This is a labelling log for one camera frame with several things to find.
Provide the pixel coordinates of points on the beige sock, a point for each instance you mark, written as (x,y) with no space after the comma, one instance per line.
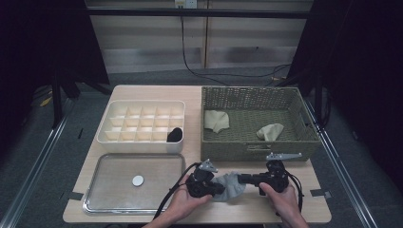
(271,131)
(217,120)

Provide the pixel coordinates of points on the black sock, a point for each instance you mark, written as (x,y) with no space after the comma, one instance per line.
(172,138)
(176,133)

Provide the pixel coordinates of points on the aluminium floor rail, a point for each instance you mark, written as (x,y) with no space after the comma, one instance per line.
(50,139)
(347,180)

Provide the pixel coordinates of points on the black horizontal bar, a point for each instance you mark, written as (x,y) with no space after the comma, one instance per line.
(142,12)

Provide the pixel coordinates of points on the black metal stand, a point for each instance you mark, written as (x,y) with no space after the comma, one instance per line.
(318,104)

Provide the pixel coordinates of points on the person's left hand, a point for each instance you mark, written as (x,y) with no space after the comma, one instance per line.
(183,205)

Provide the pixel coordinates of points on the black curtain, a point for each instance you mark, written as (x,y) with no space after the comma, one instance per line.
(25,47)
(364,47)

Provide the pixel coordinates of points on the cream divided storage box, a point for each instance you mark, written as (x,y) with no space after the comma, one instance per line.
(139,147)

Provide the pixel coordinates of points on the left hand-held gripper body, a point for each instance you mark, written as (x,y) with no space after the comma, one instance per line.
(202,186)

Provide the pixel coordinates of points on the green woven basket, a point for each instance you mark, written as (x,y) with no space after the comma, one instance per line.
(228,152)

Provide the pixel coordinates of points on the white wall socket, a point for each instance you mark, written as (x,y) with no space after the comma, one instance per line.
(186,3)

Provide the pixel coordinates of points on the clear lid with white knob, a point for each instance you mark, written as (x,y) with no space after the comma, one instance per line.
(111,177)

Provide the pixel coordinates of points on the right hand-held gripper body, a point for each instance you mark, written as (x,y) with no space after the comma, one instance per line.
(277,177)

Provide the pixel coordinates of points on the person's right hand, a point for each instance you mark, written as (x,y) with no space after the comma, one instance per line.
(285,202)

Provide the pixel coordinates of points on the light wooden shelf unit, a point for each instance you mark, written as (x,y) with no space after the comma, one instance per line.
(142,38)

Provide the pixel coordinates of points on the grey tape strip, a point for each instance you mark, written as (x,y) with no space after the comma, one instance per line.
(75,195)
(320,193)

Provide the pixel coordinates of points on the small yellow object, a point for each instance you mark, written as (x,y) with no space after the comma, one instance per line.
(46,101)

